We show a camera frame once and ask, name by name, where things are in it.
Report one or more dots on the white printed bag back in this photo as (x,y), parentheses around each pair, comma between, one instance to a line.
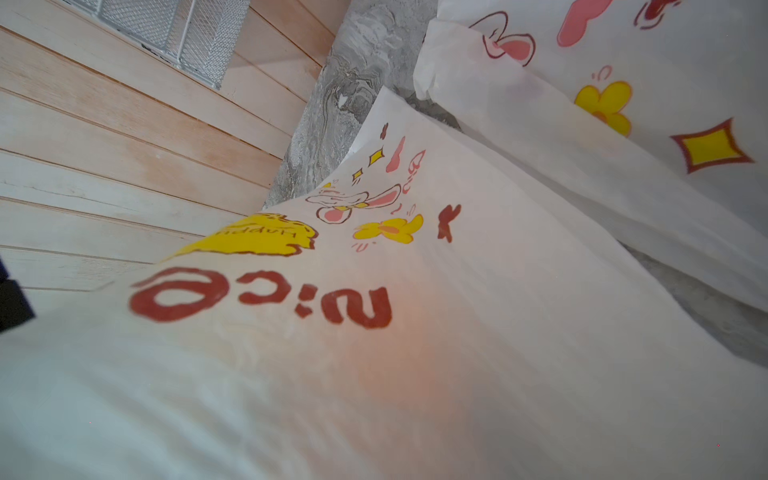
(650,116)

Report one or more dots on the white printed bag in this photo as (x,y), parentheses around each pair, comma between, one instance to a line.
(429,312)
(650,116)

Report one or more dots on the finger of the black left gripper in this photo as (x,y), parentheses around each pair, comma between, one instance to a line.
(15,309)

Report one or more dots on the white wire mesh shelf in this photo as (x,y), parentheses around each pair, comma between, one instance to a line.
(197,37)

